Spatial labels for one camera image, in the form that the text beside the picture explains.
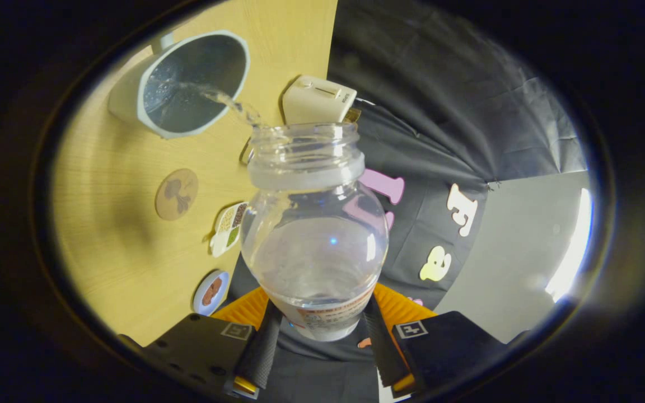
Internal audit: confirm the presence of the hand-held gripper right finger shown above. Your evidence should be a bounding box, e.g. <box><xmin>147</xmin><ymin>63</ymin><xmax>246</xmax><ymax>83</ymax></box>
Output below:
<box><xmin>363</xmin><ymin>283</ymin><xmax>508</xmax><ymax>395</ymax></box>

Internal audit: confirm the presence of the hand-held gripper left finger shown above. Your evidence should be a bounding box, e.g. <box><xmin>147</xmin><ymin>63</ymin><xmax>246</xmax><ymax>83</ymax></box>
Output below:
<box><xmin>143</xmin><ymin>287</ymin><xmax>283</xmax><ymax>399</ymax></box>

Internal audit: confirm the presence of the clear plastic bottle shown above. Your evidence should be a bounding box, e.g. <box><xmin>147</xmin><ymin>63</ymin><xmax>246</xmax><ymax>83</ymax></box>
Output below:
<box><xmin>241</xmin><ymin>122</ymin><xmax>389</xmax><ymax>342</ymax></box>

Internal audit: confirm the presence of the round wooden coaster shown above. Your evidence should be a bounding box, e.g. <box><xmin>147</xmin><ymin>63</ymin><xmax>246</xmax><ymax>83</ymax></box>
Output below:
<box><xmin>155</xmin><ymin>168</ymin><xmax>199</xmax><ymax>221</ymax></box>

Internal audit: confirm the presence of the pale green cup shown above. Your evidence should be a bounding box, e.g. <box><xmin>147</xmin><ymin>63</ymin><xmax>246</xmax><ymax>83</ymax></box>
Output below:
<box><xmin>108</xmin><ymin>30</ymin><xmax>250</xmax><ymax>139</ymax></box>

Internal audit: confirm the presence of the blue plate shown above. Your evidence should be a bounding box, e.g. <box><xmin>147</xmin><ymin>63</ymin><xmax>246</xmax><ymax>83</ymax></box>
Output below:
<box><xmin>193</xmin><ymin>270</ymin><xmax>230</xmax><ymax>317</ymax></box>

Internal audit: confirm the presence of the brown meat piece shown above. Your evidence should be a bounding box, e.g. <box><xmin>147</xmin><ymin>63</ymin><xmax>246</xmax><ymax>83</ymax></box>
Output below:
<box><xmin>202</xmin><ymin>278</ymin><xmax>223</xmax><ymax>306</ymax></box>

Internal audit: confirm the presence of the white divided bean tray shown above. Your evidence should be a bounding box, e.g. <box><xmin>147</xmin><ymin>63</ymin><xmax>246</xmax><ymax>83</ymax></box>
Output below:
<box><xmin>209</xmin><ymin>201</ymin><xmax>249</xmax><ymax>258</ymax></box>

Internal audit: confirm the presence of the wooden table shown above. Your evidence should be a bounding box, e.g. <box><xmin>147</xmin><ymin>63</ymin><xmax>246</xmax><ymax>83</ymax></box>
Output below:
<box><xmin>53</xmin><ymin>0</ymin><xmax>339</xmax><ymax>346</ymax></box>

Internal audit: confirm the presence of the white toaster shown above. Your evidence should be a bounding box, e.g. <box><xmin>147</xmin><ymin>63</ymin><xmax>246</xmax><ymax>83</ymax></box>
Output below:
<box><xmin>282</xmin><ymin>75</ymin><xmax>358</xmax><ymax>125</ymax></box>

